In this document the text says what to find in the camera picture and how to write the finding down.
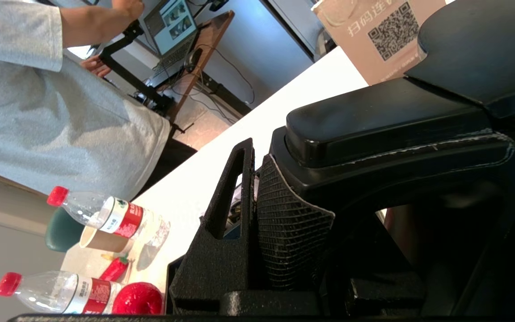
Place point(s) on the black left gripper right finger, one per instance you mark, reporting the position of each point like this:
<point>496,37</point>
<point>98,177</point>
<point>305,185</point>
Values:
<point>512,268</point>

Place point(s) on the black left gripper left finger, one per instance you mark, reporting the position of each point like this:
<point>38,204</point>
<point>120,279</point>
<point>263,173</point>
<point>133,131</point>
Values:
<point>221,268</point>

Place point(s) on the black electric kettle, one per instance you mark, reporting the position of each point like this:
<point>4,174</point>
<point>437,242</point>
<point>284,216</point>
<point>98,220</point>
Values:
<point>396,125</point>

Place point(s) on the person's right forearm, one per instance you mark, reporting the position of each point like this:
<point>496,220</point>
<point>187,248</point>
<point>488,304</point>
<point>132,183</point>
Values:
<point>92,24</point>

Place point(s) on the person's left hand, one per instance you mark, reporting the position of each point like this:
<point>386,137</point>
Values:
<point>97,67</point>

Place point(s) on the person's right hand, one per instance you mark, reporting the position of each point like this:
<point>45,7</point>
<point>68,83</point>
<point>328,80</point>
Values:
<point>130,6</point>

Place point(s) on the red toy apple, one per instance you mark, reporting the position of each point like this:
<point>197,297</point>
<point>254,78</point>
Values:
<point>137,298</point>

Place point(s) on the red toy chili pepper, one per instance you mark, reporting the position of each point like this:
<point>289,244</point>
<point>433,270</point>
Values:
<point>114,268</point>

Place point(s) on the water bottle red cap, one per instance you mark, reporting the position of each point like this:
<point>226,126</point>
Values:
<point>61,293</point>
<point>119,217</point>

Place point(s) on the brown paper cup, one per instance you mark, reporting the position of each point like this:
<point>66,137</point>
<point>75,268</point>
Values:
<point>103,241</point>

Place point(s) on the green chair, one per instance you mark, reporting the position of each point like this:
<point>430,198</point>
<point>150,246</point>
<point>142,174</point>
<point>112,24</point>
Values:
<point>63,230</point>

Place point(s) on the black computer mouse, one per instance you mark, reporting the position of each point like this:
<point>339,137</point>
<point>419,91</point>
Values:
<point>193,59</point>

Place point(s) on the wooden desk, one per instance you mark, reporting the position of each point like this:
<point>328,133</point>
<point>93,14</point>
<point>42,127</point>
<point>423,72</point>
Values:
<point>208,40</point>

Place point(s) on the person in grey t-shirt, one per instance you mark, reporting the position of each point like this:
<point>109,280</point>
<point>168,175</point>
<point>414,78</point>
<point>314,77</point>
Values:
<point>47,120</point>

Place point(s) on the black laptop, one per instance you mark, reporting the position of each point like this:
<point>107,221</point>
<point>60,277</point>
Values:
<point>172,27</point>

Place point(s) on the QR code sign stand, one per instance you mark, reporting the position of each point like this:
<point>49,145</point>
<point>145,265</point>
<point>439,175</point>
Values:
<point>373,40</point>

